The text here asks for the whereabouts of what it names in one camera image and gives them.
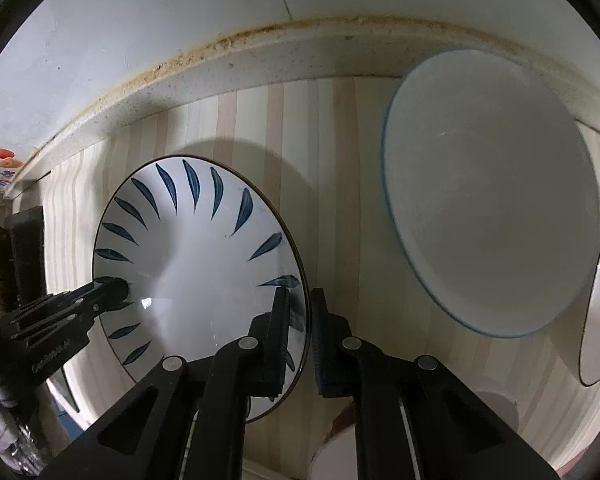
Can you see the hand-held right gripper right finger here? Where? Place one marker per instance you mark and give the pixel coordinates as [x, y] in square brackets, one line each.
[320, 342]

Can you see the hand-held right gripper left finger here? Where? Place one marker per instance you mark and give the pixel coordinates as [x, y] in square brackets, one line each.
[282, 332]

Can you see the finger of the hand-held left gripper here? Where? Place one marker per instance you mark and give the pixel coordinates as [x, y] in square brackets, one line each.
[111, 290]
[55, 324]

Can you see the colourful wall stickers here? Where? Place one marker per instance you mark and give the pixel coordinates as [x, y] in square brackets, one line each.
[0, 160]

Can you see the black gas stove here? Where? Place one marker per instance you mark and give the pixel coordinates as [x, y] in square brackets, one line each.
[27, 250]

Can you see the blue leaf pattern plate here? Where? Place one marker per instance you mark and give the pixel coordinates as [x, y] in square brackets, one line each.
[190, 270]

